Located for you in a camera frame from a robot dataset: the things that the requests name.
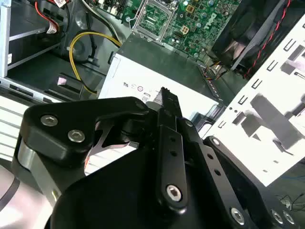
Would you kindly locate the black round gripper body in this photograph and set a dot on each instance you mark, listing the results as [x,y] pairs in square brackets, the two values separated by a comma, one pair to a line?
[114,198]

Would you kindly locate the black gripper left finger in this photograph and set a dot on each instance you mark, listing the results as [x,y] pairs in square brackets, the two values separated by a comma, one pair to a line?
[71,112]

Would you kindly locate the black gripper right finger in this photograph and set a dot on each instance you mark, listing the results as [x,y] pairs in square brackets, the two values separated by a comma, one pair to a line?
[221,190]

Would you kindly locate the metal socket cover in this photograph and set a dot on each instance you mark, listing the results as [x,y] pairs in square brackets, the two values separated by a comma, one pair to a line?
[170,22]

